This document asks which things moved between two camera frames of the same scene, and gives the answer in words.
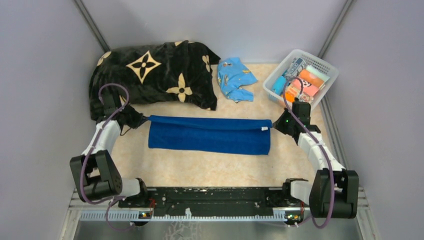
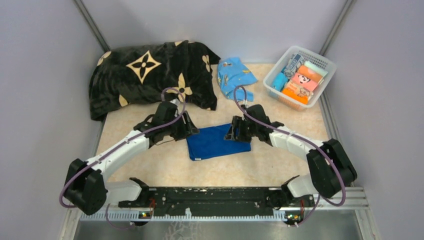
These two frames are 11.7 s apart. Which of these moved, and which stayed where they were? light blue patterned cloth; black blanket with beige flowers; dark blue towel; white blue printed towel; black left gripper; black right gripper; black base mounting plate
Moved: black right gripper; dark blue towel; black left gripper; white blue printed towel
Stayed: black base mounting plate; light blue patterned cloth; black blanket with beige flowers
